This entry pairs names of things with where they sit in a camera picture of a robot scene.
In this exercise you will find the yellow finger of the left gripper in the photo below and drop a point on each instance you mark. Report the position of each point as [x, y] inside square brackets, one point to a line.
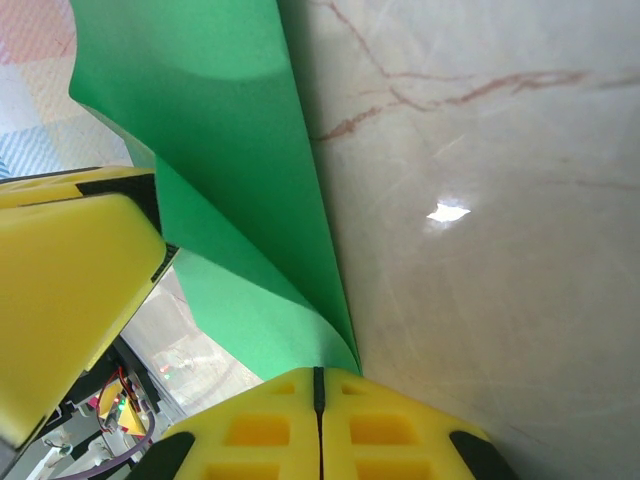
[70, 280]
[115, 182]

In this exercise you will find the circuit board with yellow tape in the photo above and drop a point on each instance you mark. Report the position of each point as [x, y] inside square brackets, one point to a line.
[122, 417]

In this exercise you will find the green paper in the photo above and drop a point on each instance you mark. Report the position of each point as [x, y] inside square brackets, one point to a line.
[225, 150]

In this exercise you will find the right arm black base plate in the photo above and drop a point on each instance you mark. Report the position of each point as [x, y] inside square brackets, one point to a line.
[144, 392]

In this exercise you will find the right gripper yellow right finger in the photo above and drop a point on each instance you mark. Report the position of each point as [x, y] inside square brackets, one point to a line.
[390, 435]

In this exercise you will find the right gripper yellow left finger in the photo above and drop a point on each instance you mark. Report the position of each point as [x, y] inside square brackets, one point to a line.
[260, 435]

